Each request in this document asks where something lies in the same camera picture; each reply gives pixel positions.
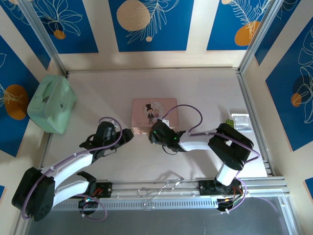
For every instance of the pink wedding couple tin box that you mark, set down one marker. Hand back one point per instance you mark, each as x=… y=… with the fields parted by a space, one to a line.
x=141 y=110

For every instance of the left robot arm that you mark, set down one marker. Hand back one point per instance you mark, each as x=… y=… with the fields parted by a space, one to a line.
x=71 y=164

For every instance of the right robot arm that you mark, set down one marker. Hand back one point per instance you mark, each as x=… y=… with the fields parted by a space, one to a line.
x=195 y=144

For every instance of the mint green case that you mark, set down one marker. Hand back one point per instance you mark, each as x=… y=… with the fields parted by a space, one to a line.
x=51 y=105

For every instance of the small green object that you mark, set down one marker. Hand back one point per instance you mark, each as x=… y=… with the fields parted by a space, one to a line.
x=230 y=122

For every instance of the left base circuit board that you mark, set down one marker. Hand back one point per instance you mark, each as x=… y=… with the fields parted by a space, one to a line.
x=88 y=202

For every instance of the base circuit board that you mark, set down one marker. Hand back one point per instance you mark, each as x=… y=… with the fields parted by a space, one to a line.
x=228 y=202
x=88 y=202

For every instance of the right base circuit board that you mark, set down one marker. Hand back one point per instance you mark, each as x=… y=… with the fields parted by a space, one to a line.
x=228 y=202

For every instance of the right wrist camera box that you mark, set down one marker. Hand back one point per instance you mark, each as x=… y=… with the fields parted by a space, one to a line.
x=165 y=121

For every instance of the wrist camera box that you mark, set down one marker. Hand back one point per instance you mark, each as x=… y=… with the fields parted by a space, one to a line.
x=165 y=121
x=113 y=122

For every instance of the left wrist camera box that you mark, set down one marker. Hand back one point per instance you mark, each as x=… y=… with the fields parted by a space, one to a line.
x=113 y=122

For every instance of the aluminium front rail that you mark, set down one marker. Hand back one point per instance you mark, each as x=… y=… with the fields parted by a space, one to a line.
x=146 y=184

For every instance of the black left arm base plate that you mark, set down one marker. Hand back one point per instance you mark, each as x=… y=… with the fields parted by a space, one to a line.
x=105 y=189

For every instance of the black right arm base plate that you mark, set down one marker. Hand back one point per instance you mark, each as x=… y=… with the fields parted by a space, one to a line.
x=206 y=187

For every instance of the aluminium frame post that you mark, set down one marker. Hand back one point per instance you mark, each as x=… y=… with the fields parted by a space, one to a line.
x=44 y=36
x=259 y=36

